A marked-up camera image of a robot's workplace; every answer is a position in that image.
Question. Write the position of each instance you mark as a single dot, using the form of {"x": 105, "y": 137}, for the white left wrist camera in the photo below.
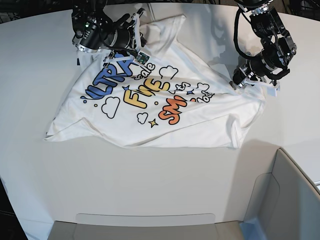
{"x": 272, "y": 90}

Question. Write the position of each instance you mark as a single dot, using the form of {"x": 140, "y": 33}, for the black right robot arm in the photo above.
{"x": 95, "y": 31}

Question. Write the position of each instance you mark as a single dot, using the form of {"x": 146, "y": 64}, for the grey cardboard box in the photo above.
{"x": 284, "y": 205}

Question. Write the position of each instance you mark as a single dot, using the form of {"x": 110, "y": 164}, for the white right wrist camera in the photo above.
{"x": 142, "y": 58}

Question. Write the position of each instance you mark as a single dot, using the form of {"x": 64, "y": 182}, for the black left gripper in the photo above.
{"x": 244, "y": 75}

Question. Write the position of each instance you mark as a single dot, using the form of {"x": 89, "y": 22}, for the white printed t-shirt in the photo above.
{"x": 175, "y": 100}

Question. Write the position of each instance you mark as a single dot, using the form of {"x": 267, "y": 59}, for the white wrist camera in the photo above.
{"x": 272, "y": 90}
{"x": 142, "y": 58}

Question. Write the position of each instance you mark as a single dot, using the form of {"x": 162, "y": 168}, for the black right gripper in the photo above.
{"x": 124, "y": 39}

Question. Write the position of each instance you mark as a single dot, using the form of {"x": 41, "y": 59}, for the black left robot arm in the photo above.
{"x": 278, "y": 48}

